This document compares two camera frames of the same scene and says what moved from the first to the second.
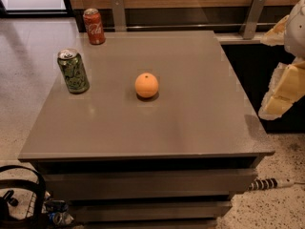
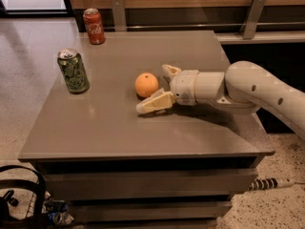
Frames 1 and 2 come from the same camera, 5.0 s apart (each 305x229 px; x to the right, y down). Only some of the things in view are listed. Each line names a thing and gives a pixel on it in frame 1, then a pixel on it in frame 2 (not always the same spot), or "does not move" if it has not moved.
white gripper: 295,32 -> 183,87
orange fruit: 147,85 does not move
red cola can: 94,26 does not move
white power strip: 268,183 does not move
